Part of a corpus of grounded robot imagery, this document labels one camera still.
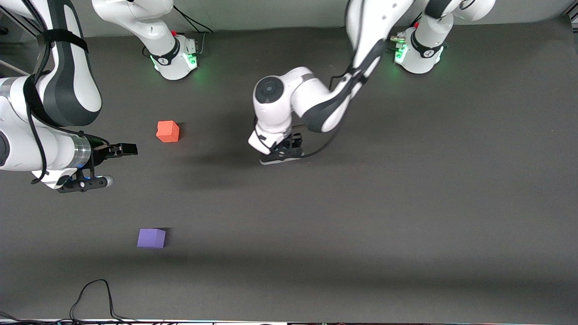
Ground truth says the black metal frame rail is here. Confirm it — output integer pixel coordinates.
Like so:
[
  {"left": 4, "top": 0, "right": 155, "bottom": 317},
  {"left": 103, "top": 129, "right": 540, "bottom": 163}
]
[{"left": 0, "top": 5, "right": 47, "bottom": 37}]

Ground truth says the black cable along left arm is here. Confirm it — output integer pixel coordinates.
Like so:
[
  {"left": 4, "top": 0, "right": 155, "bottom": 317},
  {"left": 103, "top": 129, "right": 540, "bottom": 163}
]
[{"left": 289, "top": 67, "right": 363, "bottom": 159}]

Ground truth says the black cable along right arm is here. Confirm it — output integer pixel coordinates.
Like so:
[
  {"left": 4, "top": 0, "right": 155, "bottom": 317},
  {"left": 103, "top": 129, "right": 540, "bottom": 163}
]
[{"left": 22, "top": 0, "right": 98, "bottom": 185}]

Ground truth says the purple foam block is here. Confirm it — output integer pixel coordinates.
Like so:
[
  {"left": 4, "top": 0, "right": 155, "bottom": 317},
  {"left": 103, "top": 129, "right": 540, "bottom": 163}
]
[{"left": 137, "top": 228, "right": 167, "bottom": 249}]

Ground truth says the orange foam block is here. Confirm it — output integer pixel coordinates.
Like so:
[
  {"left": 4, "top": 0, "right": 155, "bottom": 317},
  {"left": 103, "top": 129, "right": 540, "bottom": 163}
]
[{"left": 156, "top": 121, "right": 180, "bottom": 143}]

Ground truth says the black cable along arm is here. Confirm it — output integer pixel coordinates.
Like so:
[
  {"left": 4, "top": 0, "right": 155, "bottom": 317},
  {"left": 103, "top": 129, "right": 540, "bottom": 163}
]
[
  {"left": 22, "top": 0, "right": 98, "bottom": 185},
  {"left": 289, "top": 67, "right": 363, "bottom": 159}
]

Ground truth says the thin black looped cable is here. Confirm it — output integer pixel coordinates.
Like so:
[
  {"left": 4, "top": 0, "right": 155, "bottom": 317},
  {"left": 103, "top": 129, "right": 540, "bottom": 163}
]
[{"left": 70, "top": 279, "right": 138, "bottom": 324}]

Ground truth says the black cable at right arm base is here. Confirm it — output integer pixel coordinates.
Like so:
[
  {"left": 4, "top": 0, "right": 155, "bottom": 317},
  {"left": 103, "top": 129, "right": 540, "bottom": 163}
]
[{"left": 173, "top": 5, "right": 213, "bottom": 35}]

